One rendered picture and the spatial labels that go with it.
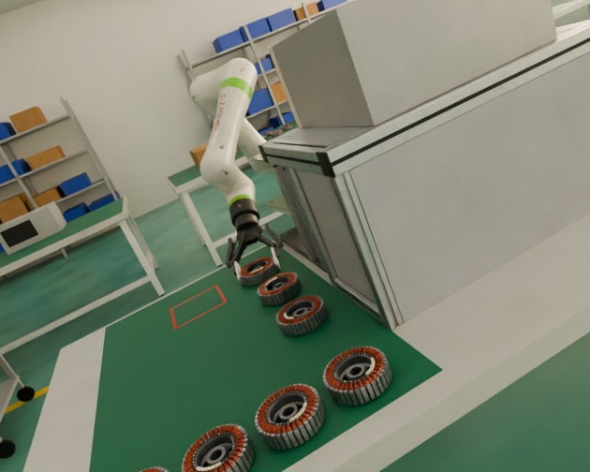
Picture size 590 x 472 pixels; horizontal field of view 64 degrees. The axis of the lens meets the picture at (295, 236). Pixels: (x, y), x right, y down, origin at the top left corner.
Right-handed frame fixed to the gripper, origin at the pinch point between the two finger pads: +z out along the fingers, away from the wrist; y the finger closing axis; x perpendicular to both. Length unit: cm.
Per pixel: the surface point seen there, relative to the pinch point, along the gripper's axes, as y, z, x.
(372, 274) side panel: -28, 37, 34
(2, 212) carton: 387, -448, -252
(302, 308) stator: -11.8, 28.2, 17.8
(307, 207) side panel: -21.2, 11.3, 29.8
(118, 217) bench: 121, -184, -116
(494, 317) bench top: -45, 49, 27
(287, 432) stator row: -7, 59, 37
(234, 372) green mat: 5.3, 38.5, 21.0
